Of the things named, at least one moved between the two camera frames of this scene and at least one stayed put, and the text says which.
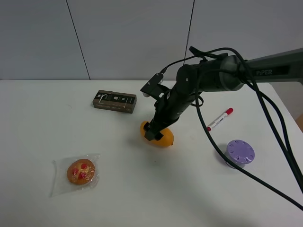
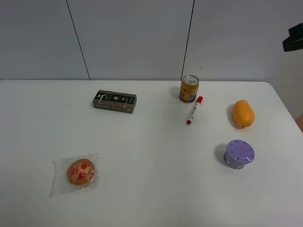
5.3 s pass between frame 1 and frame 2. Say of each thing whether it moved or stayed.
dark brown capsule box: stayed
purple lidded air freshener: stayed
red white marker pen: moved
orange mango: moved
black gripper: moved
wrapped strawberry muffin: stayed
